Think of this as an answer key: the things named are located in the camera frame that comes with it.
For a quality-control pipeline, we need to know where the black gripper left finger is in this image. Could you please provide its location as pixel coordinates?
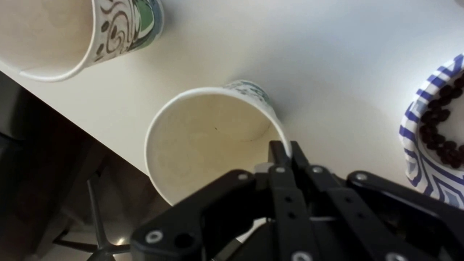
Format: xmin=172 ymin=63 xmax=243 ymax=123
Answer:
xmin=269 ymin=140 xmax=292 ymax=168

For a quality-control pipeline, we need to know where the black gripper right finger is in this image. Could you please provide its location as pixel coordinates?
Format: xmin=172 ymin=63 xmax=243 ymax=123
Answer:
xmin=291 ymin=140 xmax=311 ymax=169

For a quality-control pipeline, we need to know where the patterned paper cup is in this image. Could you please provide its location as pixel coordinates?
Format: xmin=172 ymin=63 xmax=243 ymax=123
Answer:
xmin=0 ymin=0 xmax=165 ymax=81
xmin=144 ymin=79 xmax=292 ymax=205

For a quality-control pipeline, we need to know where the patterned paper bowl right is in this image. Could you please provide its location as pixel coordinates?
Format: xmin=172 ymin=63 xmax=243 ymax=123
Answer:
xmin=399 ymin=53 xmax=464 ymax=208

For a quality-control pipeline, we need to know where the black chair base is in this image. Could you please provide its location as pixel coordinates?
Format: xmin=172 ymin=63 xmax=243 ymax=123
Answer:
xmin=54 ymin=176 xmax=131 ymax=261

